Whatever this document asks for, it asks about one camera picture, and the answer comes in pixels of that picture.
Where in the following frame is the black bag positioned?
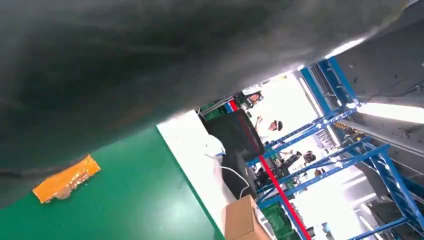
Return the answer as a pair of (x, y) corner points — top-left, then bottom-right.
(201, 108), (266, 201)

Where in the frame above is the red pole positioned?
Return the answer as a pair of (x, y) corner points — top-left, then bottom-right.
(229, 99), (313, 240)

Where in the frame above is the cardboard box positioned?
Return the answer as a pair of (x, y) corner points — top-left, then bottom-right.
(224, 194), (273, 240)

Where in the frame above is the ceiling light strip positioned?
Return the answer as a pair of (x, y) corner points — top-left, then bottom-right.
(356, 101), (424, 125)

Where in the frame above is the white table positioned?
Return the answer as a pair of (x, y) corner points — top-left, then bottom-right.
(155, 109), (268, 240)

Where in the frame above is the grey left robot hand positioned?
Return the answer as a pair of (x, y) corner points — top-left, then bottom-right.
(0, 0), (412, 210)

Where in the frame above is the green crate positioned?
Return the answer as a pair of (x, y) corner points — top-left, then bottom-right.
(199, 101), (230, 122)
(260, 201), (301, 240)

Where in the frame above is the person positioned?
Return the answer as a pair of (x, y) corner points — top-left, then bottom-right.
(254, 114), (284, 142)
(280, 149), (318, 175)
(242, 86), (265, 109)

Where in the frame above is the orange drink bottle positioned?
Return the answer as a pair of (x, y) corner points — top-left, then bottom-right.
(32, 154), (102, 205)

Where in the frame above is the green mat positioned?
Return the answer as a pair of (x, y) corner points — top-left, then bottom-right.
(0, 125), (226, 240)

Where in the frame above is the white charging cable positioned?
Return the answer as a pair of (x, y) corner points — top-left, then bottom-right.
(204, 152), (251, 200)

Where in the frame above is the blue metal rack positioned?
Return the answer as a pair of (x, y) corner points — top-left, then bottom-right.
(246, 56), (424, 240)

